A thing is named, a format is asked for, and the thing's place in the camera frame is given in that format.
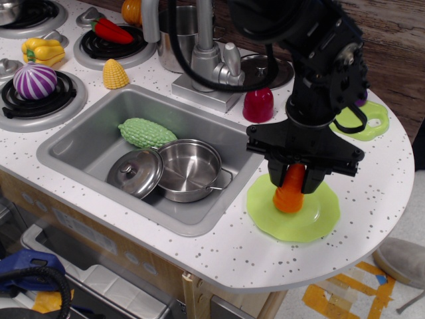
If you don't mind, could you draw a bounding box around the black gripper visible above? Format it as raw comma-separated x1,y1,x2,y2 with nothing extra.
246,119,365,193

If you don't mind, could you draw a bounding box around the orange toy carrot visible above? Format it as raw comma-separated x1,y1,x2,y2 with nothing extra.
273,164,305,213

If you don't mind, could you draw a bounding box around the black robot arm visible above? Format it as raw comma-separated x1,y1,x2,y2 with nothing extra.
228,1,369,194

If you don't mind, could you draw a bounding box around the green plastic plate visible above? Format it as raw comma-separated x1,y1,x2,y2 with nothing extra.
246,175,341,243

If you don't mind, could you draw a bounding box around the green cutting board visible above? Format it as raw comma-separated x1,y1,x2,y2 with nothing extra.
329,101,389,142

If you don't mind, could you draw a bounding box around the magenta plastic cup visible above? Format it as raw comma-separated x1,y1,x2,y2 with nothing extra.
242,88,274,123

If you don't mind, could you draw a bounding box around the purple toy eggplant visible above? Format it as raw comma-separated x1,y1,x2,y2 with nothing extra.
355,90,368,107

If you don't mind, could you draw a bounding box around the small steel pot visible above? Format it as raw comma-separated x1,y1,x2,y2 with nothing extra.
157,139,233,203

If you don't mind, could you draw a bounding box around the steel lid behind faucet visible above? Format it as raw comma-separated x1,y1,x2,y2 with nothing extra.
241,54,294,90

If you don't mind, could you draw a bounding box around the silver toy faucet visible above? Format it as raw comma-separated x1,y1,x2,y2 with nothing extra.
141,1,244,113

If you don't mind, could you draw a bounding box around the grey shoe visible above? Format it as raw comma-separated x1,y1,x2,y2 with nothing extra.
372,237,424,289

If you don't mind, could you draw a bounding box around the steel pot lid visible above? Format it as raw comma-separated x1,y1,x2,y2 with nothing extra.
106,149,163,199

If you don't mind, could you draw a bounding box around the green toy bitter gourd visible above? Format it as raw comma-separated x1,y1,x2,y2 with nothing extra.
118,118,177,148

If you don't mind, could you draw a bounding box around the tall steel pot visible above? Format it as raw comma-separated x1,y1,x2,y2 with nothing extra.
157,5,198,73

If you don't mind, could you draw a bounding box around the yellow toy corn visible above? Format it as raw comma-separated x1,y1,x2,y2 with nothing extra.
102,59,129,90

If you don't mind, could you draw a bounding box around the grey toy sink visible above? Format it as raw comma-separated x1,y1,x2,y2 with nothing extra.
37,85,262,237

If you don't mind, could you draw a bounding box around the orange toy pumpkin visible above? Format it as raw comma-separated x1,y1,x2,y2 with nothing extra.
121,0,142,27

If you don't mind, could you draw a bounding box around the rear right stove burner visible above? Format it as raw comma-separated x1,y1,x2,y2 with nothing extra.
73,25,157,70

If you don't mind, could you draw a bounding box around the stove burner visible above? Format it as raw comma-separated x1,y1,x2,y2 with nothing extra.
1,1,68,39
1,71,87,133
73,25,157,70

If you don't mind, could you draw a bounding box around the red toy chili pepper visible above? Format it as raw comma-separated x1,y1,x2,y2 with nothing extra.
90,17,133,45

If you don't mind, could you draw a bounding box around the grey stove knob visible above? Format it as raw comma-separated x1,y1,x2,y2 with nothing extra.
0,58,23,81
41,30,69,48
76,7,106,28

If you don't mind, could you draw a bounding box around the yellow toy bell pepper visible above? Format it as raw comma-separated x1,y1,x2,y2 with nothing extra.
21,38,65,66

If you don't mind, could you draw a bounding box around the purple striped toy onion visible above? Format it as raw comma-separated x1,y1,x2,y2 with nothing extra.
13,62,58,100

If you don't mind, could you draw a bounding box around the blue clamp tool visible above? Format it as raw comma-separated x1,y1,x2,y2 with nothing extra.
1,249,68,292

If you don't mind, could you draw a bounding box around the front left stove burner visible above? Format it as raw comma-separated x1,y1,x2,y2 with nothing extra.
1,71,87,133

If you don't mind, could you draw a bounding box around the rear left stove burner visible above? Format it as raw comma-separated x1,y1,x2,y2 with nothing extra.
1,1,68,39

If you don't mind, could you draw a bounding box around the steel pan top left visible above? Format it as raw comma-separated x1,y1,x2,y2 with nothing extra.
0,0,24,26

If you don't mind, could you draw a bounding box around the black hose bottom left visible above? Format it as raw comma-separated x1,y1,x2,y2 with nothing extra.
0,265,72,319

